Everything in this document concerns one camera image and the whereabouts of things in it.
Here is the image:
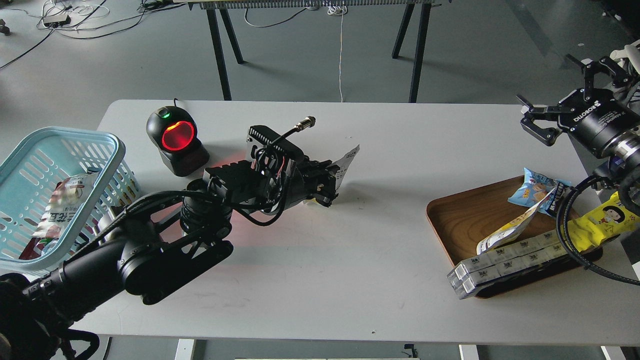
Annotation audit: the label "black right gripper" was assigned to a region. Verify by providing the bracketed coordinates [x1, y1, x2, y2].
[516, 53, 640, 160]

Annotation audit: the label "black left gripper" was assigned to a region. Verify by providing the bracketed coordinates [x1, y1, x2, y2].
[240, 125, 338, 215]

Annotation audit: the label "yellow nut snack pouch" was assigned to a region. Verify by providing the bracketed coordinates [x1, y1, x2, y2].
[302, 145, 361, 208]

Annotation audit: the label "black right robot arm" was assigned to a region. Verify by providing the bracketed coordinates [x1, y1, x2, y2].
[517, 55, 640, 214]

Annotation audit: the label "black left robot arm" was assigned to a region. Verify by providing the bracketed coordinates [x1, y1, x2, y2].
[1, 125, 339, 360]

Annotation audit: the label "blue snack bag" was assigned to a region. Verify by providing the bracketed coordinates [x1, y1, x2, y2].
[507, 167, 572, 217]

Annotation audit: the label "yellow cartoon snack pack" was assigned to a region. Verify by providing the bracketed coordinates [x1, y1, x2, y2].
[567, 192, 640, 252]

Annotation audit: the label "white yellow snack pouch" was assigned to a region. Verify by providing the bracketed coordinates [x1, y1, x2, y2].
[476, 206, 539, 255]

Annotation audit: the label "silver boxed snack strip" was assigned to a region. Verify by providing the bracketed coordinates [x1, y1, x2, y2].
[446, 231, 576, 300]

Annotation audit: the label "red white snack bag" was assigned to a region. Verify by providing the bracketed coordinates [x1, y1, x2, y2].
[19, 167, 99, 260]

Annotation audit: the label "light blue plastic basket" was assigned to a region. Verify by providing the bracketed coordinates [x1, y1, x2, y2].
[0, 126, 141, 276]

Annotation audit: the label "brown wooden tray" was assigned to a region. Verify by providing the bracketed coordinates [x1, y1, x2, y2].
[425, 175, 580, 299]

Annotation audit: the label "black barcode scanner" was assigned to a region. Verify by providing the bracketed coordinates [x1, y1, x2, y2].
[145, 98, 210, 177]

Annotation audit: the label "black background table legs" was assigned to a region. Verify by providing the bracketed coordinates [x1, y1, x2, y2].
[199, 0, 434, 103]

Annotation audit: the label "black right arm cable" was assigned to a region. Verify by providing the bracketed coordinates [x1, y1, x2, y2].
[556, 175, 640, 287]

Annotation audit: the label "white hanging cable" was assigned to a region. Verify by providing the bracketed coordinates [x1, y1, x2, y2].
[243, 4, 348, 103]

